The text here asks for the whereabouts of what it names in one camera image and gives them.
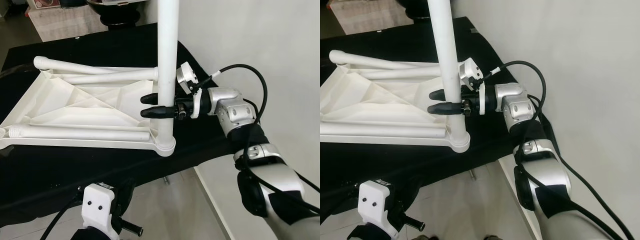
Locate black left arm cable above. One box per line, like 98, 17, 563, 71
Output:
42, 192, 86, 240
320, 187, 363, 226

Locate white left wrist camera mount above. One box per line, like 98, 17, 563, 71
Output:
358, 180, 396, 238
81, 183, 118, 236

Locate black round bowl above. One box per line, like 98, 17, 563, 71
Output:
87, 0, 161, 31
397, 0, 436, 22

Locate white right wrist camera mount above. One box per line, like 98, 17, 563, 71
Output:
176, 61, 202, 120
458, 57, 486, 116

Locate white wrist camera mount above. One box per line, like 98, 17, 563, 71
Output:
358, 180, 396, 238
458, 57, 486, 116
176, 61, 202, 120
81, 183, 118, 236

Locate beige floor mat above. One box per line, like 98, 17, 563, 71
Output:
330, 0, 416, 36
27, 5, 108, 43

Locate white plastic children table top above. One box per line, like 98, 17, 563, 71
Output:
0, 67, 177, 158
320, 62, 472, 153

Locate black tablecloth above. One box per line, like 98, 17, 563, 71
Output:
0, 22, 271, 218
320, 16, 553, 201

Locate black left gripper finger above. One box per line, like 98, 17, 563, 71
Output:
117, 218, 144, 237
400, 215, 426, 232

